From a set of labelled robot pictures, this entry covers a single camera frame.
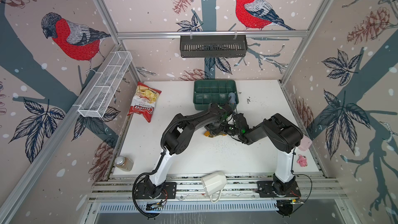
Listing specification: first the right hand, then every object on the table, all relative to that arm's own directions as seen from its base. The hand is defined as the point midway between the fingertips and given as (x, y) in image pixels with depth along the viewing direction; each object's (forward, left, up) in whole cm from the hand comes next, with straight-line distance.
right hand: (214, 128), depth 95 cm
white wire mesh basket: (-6, +57, +32) cm, 65 cm away
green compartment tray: (+25, +5, +6) cm, 27 cm away
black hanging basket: (+47, +1, +28) cm, 55 cm away
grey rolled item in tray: (+17, -12, +7) cm, 22 cm away
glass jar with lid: (-26, +45, +9) cm, 53 cm away
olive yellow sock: (-5, +4, +3) cm, 7 cm away
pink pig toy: (-18, -47, -1) cm, 50 cm away
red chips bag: (+15, +48, +7) cm, 51 cm away
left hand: (-4, +2, +2) cm, 4 cm away
